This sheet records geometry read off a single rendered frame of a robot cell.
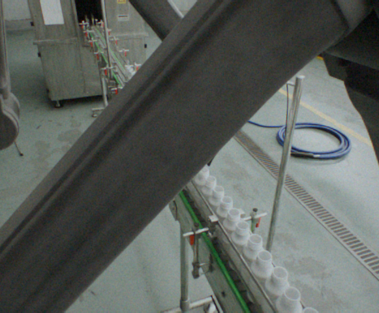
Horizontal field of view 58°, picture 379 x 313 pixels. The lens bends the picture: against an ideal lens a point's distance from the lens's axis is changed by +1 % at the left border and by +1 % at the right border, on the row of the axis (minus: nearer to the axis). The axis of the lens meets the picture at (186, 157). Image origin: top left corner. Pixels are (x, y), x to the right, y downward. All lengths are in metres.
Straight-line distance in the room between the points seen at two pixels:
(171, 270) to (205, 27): 2.26
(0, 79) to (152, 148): 0.47
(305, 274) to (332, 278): 0.17
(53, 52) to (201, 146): 4.49
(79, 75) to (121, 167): 4.56
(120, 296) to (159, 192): 2.12
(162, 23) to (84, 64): 4.09
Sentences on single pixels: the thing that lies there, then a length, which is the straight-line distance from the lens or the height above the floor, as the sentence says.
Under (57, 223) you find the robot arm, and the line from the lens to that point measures 0.18.
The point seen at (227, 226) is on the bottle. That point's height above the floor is 1.12.
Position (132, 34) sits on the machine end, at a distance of 4.66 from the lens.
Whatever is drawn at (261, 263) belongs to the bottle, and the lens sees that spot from 0.91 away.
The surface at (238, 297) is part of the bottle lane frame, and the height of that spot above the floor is 1.00.
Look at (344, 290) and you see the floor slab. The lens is 2.49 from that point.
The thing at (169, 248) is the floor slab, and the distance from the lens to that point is 2.50.
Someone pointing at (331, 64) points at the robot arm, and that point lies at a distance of 0.29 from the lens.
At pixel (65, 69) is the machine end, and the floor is 0.52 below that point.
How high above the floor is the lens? 1.83
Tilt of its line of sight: 32 degrees down
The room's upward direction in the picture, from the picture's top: straight up
